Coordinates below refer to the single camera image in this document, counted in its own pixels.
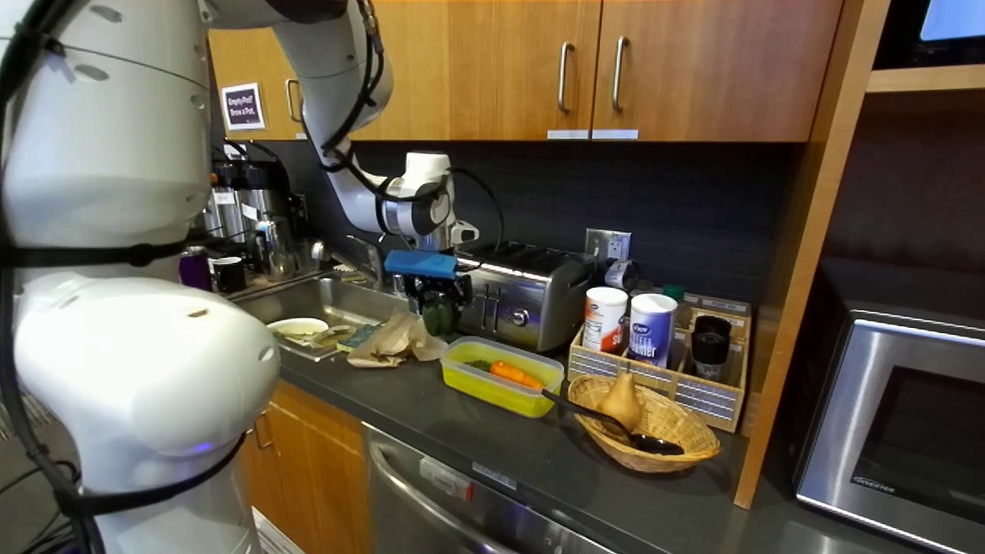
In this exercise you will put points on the purple cup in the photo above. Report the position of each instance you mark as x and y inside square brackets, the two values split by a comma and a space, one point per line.
[195, 268]

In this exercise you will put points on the wall power outlet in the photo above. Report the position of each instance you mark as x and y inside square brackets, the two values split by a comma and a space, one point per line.
[608, 243]

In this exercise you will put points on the stainless steel microwave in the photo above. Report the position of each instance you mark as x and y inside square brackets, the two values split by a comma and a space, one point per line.
[894, 401]

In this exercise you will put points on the wooden cabinet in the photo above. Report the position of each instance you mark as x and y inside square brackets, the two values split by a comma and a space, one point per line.
[301, 465]
[695, 69]

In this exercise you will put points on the steel sink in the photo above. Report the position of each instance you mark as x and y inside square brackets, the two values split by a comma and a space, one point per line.
[324, 296]

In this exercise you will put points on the yellow plastic lunchbox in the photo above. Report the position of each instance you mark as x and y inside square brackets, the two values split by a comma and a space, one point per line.
[465, 371]

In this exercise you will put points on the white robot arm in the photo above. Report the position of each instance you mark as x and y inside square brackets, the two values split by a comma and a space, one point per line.
[107, 164]

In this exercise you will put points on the left cabinet handle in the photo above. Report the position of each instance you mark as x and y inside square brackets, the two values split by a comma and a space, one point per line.
[564, 49]

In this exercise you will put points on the black jar in crate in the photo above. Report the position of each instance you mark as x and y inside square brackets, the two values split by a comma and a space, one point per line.
[708, 347]

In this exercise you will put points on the white red paper cup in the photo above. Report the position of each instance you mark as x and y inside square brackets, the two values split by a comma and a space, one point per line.
[600, 327]

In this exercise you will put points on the purple sign on cabinet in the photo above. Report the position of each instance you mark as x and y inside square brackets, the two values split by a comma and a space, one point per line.
[241, 110]

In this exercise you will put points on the orange carrot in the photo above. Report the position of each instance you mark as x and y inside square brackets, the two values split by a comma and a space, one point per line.
[514, 372]

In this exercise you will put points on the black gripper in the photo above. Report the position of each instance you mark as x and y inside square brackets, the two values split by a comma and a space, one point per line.
[445, 302]

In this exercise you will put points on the white blue paper cup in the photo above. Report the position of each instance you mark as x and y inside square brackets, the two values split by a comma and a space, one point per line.
[650, 327]

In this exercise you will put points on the wooden upper cabinet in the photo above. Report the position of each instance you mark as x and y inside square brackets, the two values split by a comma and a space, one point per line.
[695, 69]

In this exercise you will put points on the wooden crate organizer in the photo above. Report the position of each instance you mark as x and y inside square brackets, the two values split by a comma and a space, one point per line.
[716, 396]

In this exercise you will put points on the black spoon in basket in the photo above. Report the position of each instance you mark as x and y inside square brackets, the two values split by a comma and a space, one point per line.
[631, 438]

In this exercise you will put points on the woven wicker basket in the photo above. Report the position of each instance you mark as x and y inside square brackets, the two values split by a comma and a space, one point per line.
[646, 413]

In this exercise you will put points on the right cabinet handle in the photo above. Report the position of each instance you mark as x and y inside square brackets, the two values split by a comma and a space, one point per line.
[624, 44]

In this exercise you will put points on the cabinet handle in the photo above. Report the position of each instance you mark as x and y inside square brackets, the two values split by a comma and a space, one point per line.
[624, 44]
[564, 49]

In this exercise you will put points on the stainless steel dishwasher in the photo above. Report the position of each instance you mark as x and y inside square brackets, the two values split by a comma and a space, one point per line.
[427, 506]

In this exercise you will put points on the coffee machine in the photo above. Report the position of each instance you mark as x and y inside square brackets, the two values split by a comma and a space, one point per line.
[252, 209]

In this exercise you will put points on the white plate with food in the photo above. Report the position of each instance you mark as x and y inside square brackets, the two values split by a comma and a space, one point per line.
[310, 333]

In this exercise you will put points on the wooden lower cabinet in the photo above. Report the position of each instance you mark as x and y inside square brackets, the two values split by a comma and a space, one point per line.
[301, 465]

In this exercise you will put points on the silver toaster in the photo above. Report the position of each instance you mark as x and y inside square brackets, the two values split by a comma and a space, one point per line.
[523, 292]

